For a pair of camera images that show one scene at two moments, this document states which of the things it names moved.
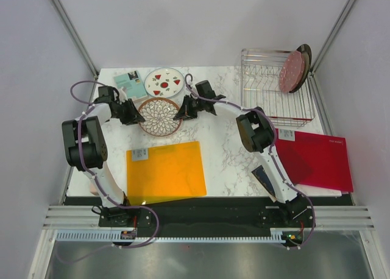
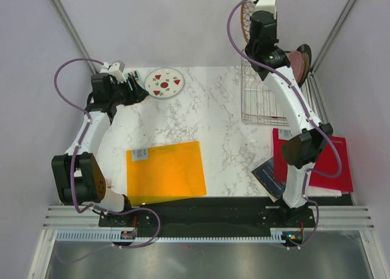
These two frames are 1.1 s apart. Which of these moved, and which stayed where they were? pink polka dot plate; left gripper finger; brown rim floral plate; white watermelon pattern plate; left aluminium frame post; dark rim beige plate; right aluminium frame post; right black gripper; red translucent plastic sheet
Moved: right black gripper; left gripper finger; brown rim floral plate
Stayed: dark rim beige plate; pink polka dot plate; right aluminium frame post; white watermelon pattern plate; red translucent plastic sheet; left aluminium frame post
